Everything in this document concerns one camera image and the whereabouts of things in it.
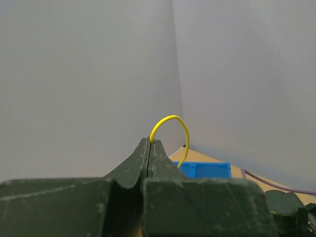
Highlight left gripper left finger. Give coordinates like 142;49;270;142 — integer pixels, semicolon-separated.
0;138;151;237

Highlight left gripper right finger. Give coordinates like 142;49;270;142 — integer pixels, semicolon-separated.
143;140;277;237

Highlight yellow wire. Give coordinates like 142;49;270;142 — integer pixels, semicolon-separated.
149;115;191;169

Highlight large divided blue bin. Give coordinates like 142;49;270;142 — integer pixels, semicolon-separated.
180;162;232;178

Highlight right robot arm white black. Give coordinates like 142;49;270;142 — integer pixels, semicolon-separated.
265;190;316;237

